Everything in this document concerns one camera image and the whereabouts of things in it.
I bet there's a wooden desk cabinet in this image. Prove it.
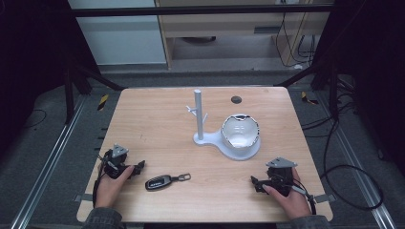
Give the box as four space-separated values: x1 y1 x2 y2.
154 0 335 71

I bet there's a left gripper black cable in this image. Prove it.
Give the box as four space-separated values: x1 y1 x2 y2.
92 154 111 208

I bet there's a person's left hand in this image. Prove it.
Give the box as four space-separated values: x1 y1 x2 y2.
95 165 136 209

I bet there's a yellow black hazard tape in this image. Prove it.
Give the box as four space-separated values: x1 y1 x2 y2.
300 91 319 106
96 94 110 112

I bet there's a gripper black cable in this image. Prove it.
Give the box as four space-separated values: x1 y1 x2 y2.
290 177 318 216
92 154 111 208

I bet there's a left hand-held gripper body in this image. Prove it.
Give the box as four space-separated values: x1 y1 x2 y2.
100 143 138 180

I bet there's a black metal frame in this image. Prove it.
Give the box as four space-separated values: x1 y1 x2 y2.
61 3 340 126

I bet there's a person's right hand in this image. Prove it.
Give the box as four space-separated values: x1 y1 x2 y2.
261 167 312 221

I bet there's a white bowl with silver rim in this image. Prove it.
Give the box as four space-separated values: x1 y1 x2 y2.
221 114 261 150

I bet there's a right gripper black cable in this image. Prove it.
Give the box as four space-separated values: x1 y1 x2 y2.
290 177 318 216

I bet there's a white cabinet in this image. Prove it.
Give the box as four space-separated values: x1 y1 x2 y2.
67 0 168 67

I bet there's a black car key fob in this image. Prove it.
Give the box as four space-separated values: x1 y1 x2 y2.
144 172 192 192

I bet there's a grey table bracket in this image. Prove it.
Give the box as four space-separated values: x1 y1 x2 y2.
73 193 94 203
313 194 337 204

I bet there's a grey key holder stand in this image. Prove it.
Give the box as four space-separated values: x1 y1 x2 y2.
185 89 262 162

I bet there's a black cable on floor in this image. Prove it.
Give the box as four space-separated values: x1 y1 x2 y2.
300 75 385 212

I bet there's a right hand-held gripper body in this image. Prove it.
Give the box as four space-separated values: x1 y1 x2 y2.
258 156 307 198

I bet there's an aluminium floor rail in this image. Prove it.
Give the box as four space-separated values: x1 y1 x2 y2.
314 92 397 229
9 94 88 229

